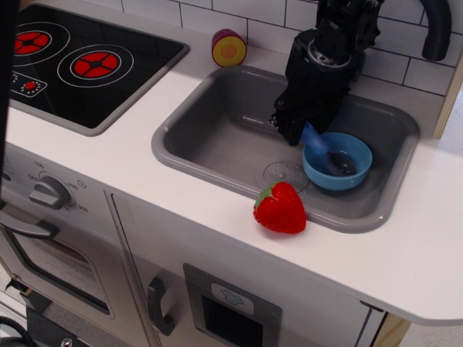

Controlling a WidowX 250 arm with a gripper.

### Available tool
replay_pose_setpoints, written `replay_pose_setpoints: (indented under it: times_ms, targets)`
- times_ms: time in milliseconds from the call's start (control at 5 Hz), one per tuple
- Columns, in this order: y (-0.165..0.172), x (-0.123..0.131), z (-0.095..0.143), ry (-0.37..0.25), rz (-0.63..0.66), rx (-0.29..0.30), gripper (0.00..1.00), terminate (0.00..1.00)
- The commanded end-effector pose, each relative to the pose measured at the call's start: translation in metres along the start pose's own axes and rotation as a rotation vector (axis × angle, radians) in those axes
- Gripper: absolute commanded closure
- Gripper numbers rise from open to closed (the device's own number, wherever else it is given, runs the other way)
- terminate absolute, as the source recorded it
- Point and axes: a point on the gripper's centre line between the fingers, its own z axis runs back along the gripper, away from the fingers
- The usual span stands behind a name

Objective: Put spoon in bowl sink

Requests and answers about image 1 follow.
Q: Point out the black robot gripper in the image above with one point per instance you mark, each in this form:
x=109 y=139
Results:
x=323 y=61

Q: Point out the blue handled grey spoon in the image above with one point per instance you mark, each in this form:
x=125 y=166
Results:
x=337 y=164

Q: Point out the light blue plastic bowl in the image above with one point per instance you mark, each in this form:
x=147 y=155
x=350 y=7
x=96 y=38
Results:
x=355 y=149

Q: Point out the grey plastic sink basin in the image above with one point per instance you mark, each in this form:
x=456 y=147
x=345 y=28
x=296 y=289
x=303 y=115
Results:
x=222 y=134

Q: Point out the purple yellow toy can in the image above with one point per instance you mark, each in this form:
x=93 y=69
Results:
x=228 y=48

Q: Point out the dark grey toy faucet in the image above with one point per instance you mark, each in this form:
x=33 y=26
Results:
x=437 y=41

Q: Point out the red toy strawberry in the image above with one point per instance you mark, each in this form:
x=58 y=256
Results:
x=280 y=209

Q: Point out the black toy stove top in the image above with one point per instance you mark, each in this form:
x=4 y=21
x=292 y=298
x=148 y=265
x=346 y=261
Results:
x=81 y=73

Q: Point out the grey dispenser panel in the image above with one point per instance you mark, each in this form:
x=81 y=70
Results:
x=230 y=314

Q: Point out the grey oven dial knob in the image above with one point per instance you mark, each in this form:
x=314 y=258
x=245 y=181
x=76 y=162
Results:
x=48 y=192

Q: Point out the toy oven door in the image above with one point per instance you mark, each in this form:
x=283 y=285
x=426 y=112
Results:
x=54 y=267

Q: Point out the grey cabinet door handle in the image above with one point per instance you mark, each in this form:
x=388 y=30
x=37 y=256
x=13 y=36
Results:
x=163 y=323

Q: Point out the grey oven door handle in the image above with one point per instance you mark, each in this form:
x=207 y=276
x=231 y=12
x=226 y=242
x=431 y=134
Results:
x=40 y=230

